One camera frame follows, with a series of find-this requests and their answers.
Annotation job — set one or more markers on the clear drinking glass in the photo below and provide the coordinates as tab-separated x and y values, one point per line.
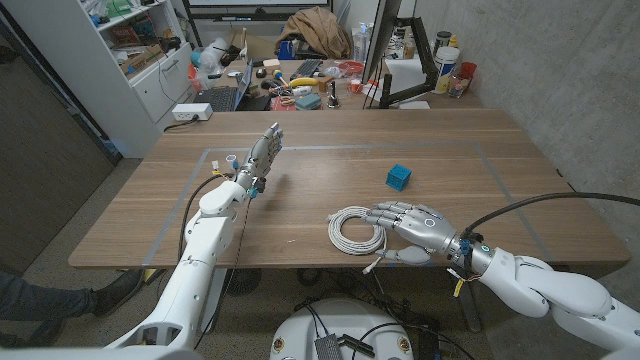
457	86

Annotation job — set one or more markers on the red cup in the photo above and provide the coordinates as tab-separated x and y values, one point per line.
468	70

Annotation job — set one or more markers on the white canister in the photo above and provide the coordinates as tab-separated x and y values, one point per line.
444	70

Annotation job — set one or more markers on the open black laptop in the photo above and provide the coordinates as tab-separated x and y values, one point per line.
220	97

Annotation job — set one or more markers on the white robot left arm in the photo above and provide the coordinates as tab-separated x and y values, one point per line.
200	260

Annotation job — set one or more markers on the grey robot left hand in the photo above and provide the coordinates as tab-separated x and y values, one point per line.
262	150

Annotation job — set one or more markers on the teal box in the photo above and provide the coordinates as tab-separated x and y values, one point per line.
308	102

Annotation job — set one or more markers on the clear plastic bag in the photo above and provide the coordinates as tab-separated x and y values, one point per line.
212	55

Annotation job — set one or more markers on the black computer mouse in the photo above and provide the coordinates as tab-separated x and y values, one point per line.
261	73

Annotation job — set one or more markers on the white power strip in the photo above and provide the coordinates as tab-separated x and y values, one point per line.
192	111

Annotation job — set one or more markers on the yellow banana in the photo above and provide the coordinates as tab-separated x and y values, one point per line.
304	81

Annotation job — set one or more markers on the person in dark clothes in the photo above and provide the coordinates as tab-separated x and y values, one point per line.
50	300

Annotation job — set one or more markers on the white shelf cabinet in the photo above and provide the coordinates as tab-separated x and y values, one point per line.
100	75

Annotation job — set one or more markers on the black flat monitor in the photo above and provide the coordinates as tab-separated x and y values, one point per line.
382	35

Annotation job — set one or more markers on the silver metal bell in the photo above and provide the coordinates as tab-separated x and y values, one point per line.
333	97

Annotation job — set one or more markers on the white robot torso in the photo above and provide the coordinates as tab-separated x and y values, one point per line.
340	320

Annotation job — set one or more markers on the red bowl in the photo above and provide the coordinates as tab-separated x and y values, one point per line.
351	67

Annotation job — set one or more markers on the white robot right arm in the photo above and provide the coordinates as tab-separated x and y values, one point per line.
550	290

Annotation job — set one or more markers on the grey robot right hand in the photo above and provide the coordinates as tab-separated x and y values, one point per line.
425	230

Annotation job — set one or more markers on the blue box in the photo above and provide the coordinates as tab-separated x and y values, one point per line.
286	50

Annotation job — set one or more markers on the black round fan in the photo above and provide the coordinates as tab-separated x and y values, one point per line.
242	281

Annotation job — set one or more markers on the blue block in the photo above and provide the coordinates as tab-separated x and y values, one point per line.
398	177

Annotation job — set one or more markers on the black keyboard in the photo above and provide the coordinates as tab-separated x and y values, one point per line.
306	69

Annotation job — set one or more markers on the white paper sheet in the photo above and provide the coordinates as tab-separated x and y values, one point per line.
402	72

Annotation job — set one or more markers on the grey table leg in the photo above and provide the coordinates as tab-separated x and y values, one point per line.
470	315
218	305

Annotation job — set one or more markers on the brown jacket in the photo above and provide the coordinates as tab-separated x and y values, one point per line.
315	32

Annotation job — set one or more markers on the clear plastic bottle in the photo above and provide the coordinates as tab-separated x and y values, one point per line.
361	42

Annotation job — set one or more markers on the cardboard box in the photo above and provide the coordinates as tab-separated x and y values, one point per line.
142	60

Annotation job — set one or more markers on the whiteboard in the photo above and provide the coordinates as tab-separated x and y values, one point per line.
260	2

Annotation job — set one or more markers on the dark-lid jar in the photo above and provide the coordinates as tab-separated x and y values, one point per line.
442	40

